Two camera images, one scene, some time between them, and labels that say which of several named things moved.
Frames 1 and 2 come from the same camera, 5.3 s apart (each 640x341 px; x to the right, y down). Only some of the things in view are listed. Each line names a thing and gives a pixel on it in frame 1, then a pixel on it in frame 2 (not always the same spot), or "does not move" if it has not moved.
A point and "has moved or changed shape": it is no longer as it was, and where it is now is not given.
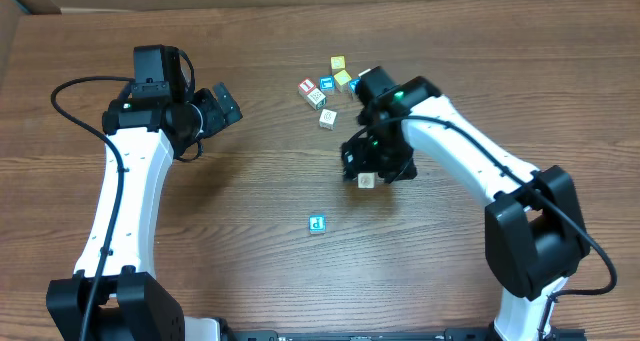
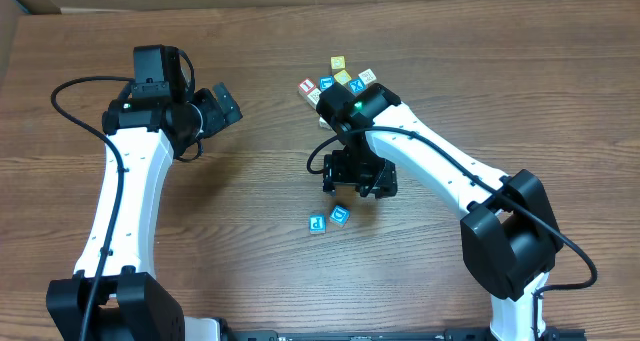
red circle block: [366, 180] has moved or changed shape
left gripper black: [213, 110] does not move
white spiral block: [328, 119] does not move
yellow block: [317, 224] does not move
